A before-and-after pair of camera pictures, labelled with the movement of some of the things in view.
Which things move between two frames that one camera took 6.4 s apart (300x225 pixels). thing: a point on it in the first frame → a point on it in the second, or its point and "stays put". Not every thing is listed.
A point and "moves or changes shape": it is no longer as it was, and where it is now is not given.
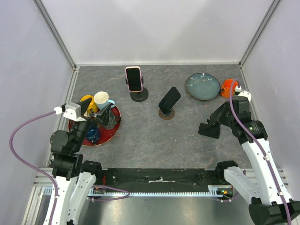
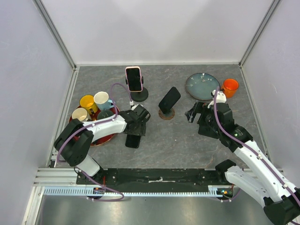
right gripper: x=228 y=104 → x=200 y=107
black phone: x=169 y=100 stays put
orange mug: x=225 y=90 stays put
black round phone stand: x=138 y=96 stays put
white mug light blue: x=101 y=99 stays put
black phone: x=221 y=114 moves or changes shape
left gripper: x=99 y=115 → x=141 y=131
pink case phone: x=134 y=79 stays put
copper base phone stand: x=168 y=116 stays put
